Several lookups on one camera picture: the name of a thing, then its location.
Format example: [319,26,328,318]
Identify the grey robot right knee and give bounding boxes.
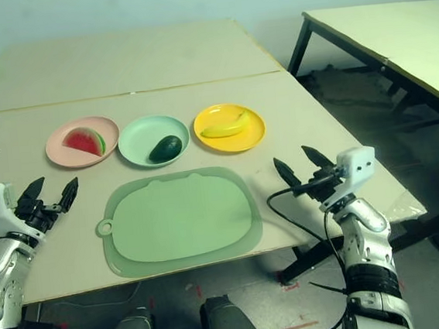
[198,291,266,329]

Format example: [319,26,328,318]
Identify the black-legged side table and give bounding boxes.
[281,0,439,285]

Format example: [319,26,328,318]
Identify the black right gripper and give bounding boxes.
[272,141,348,208]

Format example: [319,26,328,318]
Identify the pink plate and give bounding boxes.
[42,112,123,173]

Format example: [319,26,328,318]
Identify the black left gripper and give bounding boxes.
[10,173,84,235]

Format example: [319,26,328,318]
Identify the red watermelon slice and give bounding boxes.
[60,125,108,162]

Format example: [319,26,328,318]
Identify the green cutting board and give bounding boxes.
[90,162,268,282]

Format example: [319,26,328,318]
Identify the yellow banana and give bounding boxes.
[197,109,252,140]

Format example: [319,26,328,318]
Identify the clear plastic sheet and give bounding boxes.
[385,190,430,223]

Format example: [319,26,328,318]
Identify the dark green avocado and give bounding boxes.
[146,134,185,164]

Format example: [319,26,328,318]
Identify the yellow plate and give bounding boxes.
[191,99,269,156]

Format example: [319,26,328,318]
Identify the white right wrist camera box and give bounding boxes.
[317,144,381,212]

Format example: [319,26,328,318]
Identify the mint green plate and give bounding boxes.
[115,111,193,171]

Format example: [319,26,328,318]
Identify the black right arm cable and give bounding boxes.
[265,176,355,329]

